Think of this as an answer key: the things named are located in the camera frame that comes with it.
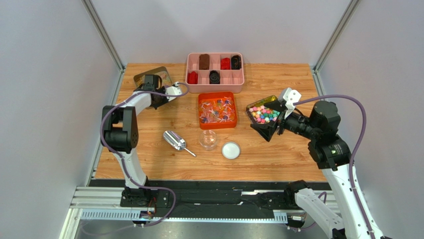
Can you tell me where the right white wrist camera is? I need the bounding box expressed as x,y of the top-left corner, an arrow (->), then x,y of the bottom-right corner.
278,88 -> 302,119

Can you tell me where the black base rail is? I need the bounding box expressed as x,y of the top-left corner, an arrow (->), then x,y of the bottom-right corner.
89,179 -> 301,219

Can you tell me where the green tin of star candies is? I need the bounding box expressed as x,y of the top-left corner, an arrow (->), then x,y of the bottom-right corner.
245,96 -> 280,124

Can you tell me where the aluminium frame post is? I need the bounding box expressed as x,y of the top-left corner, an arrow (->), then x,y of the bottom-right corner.
313,0 -> 361,73
82,0 -> 125,72

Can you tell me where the bronze tin of gummy candies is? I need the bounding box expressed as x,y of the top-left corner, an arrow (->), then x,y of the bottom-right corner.
133,66 -> 173,89

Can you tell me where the black candy lower compartment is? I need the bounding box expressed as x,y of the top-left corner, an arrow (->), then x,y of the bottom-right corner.
209,70 -> 220,85

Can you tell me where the silver metal scoop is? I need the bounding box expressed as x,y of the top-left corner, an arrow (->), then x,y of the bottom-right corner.
163,130 -> 197,157

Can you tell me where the orange tray of lollipops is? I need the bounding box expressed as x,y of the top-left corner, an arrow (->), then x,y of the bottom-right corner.
198,92 -> 238,130

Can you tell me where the left aluminium frame post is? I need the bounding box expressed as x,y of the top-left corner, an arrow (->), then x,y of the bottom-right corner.
82,0 -> 125,72

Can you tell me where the black candy compartment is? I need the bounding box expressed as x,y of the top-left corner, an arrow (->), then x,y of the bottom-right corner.
209,70 -> 220,85
230,55 -> 242,70

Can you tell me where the right aluminium frame post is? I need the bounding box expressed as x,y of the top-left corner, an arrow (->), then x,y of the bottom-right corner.
313,0 -> 361,73

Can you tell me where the pink divided organizer box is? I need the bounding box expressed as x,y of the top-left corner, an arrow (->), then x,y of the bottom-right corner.
185,52 -> 245,93

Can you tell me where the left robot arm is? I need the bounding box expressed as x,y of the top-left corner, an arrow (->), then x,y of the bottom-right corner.
100,74 -> 169,207

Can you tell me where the clear glass jar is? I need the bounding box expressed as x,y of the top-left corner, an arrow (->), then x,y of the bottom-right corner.
199,130 -> 218,150

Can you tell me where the red candy lower compartment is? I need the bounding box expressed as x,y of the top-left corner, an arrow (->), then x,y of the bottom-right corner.
187,71 -> 199,85

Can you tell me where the black candy upper compartment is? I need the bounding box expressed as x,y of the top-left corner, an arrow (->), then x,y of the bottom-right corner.
230,55 -> 242,70

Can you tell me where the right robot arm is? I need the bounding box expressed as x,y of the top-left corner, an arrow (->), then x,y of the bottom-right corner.
246,96 -> 384,239

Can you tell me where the white jar lid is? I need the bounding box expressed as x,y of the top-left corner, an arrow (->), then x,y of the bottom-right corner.
221,142 -> 241,160

